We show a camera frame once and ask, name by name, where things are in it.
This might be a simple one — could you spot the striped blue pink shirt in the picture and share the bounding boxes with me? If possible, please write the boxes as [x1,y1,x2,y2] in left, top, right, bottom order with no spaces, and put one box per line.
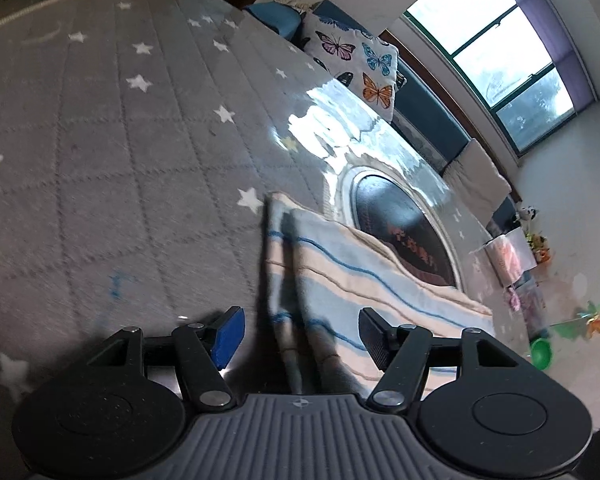
[263,193,494,396]

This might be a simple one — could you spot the round black induction cooktop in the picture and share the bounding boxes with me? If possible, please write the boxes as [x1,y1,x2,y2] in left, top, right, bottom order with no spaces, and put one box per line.
[339,166,464,289]

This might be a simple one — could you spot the green plastic bowl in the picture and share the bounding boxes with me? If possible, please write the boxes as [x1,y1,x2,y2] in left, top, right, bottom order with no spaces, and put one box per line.
[530,337,553,370]

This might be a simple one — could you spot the orange plush toys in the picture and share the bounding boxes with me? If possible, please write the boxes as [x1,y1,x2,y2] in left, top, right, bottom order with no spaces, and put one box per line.
[526,232,552,264]

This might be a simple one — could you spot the beige cushion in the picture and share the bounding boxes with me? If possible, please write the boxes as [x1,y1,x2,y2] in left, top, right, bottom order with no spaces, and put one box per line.
[442,139,512,226]

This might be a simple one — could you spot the panda plush toy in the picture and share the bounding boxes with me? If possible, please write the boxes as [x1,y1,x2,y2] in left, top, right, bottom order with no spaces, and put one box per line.
[517,206,538,224]

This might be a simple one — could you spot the colourful pinwheel toy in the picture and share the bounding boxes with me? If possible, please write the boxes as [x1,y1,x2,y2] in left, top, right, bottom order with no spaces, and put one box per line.
[550,301,600,341]

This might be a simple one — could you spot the blue sofa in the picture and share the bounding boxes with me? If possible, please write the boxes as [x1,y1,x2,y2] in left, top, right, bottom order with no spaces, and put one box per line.
[246,0,519,235]

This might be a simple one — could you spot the grey star table cover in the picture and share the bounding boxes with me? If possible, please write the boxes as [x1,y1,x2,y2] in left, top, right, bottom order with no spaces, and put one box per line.
[0,0,529,479]

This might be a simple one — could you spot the butterfly print cushion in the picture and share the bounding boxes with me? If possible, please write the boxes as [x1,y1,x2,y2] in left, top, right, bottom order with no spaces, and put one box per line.
[301,12,399,122]

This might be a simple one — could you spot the green framed window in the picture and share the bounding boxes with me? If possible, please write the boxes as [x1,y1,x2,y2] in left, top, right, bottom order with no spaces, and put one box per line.
[405,0,596,155]

